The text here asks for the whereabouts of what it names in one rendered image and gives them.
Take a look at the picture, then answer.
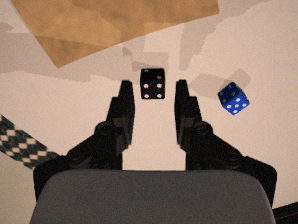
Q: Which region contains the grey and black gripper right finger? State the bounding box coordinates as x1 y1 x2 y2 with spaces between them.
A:
174 79 277 209

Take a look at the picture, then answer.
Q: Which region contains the tan mat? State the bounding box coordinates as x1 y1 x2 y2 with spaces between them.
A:
11 0 220 69

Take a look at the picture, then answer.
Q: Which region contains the black die with white pips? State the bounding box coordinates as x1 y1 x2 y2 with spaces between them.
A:
140 68 165 99

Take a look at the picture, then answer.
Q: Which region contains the blue die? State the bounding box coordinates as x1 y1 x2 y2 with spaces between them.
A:
217 82 250 115

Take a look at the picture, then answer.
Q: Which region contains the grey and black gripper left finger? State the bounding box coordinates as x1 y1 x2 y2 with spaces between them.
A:
33 80 135 202

